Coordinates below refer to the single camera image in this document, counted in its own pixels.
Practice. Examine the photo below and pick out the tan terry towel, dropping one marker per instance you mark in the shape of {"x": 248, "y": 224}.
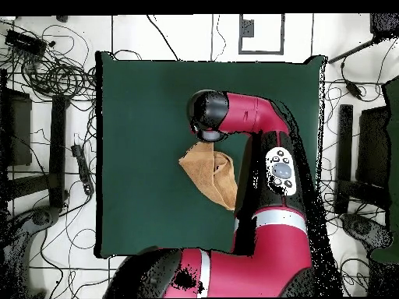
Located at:
{"x": 199, "y": 168}

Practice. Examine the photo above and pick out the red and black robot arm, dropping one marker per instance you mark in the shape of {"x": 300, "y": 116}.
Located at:
{"x": 249, "y": 112}

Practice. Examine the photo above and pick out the dark flat box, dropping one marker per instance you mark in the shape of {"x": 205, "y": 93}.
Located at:
{"x": 374, "y": 146}
{"x": 18, "y": 130}

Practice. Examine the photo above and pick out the dark green table cloth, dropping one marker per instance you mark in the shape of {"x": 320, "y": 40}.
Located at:
{"x": 140, "y": 109}

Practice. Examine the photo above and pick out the black power strip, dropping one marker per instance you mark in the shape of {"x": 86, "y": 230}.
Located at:
{"x": 82, "y": 168}

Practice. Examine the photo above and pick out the black upright bar stand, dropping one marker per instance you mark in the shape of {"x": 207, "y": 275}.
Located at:
{"x": 345, "y": 149}
{"x": 57, "y": 149}

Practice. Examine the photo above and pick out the grey curved base foot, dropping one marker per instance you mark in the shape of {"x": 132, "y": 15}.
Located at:
{"x": 363, "y": 227}
{"x": 40, "y": 218}

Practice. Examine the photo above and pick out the dark grey power adapter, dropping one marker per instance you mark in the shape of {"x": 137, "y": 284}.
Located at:
{"x": 353, "y": 89}

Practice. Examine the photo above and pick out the dark tripod rod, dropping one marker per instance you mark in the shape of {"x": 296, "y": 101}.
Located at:
{"x": 352, "y": 51}

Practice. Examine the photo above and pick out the small dark round object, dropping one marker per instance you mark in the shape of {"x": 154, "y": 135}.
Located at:
{"x": 62, "y": 18}

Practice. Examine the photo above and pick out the black electronics box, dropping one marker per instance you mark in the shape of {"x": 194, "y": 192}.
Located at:
{"x": 23, "y": 42}

